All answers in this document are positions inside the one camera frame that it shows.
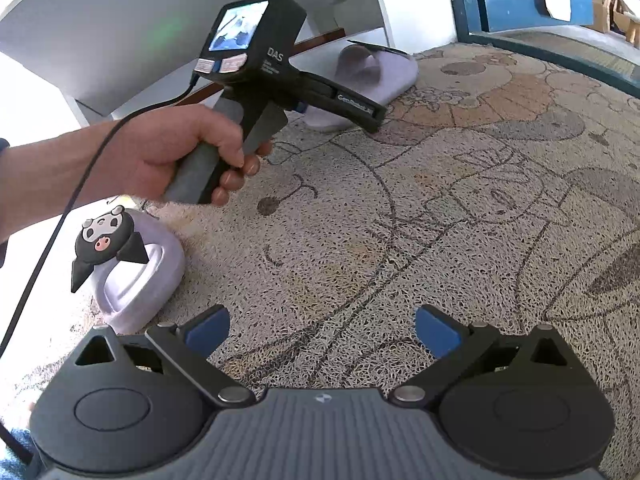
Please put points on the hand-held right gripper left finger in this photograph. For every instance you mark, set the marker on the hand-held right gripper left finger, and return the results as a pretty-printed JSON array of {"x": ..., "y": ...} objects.
[{"x": 207, "y": 332}]

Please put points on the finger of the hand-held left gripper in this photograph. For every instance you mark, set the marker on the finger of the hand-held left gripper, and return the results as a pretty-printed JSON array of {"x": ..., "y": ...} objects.
[{"x": 377, "y": 122}]

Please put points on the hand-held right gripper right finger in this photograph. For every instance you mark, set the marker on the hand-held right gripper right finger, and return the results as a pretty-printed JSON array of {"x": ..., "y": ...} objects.
[{"x": 437, "y": 332}]

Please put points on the purple cartoon slipper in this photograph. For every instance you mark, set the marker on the purple cartoon slipper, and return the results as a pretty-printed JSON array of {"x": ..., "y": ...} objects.
[
  {"x": 145, "y": 285},
  {"x": 395, "y": 75}
]

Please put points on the white shoe cabinet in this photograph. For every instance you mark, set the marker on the white shoe cabinet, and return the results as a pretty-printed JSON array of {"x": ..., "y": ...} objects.
[{"x": 150, "y": 10}]

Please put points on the person's left forearm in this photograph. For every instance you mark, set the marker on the person's left forearm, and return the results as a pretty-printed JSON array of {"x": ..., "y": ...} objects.
[{"x": 50, "y": 180}]

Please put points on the person's left hand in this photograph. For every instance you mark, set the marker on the person's left hand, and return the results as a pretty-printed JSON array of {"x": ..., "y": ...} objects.
[{"x": 160, "y": 145}]

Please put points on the printed cartoon doormat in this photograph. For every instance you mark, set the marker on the printed cartoon doormat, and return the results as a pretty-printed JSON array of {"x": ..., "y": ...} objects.
[{"x": 400, "y": 210}]

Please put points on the wooden stool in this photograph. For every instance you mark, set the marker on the wooden stool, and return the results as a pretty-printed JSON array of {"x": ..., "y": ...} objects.
[{"x": 625, "y": 15}]

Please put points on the blue door frame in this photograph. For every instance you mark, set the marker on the blue door frame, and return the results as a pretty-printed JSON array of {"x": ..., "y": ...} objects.
[{"x": 457, "y": 0}]

